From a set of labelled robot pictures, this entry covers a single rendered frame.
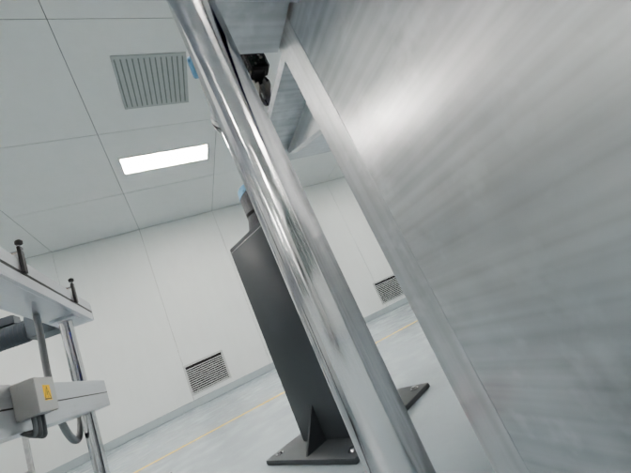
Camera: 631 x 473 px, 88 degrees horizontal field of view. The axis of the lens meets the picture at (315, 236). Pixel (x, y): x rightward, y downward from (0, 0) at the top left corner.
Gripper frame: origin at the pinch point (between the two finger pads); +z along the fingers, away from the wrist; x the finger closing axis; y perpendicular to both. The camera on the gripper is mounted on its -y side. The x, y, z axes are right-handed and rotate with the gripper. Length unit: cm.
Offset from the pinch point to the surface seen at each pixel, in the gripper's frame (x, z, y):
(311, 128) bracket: -2.4, 26.5, 21.1
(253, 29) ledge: -19, 21, 43
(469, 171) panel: -12, 62, 59
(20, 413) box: -83, 60, -24
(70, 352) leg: -88, 38, -89
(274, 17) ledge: -15, 21, 46
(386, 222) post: -12, 60, 43
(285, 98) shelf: -8.2, 21.0, 26.1
